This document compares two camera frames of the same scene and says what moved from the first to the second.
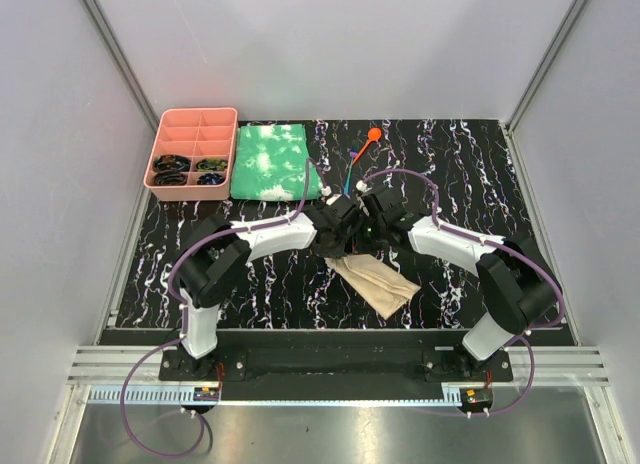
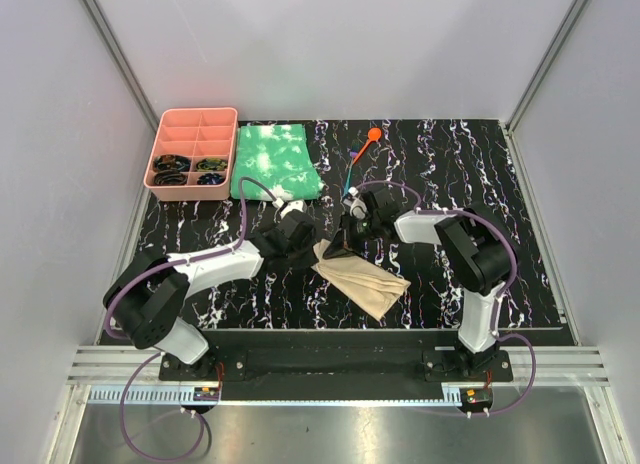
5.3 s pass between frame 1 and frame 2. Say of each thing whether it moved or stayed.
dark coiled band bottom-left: stayed
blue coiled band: stayed
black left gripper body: moved
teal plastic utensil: stayed
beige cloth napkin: moved
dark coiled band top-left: stayed
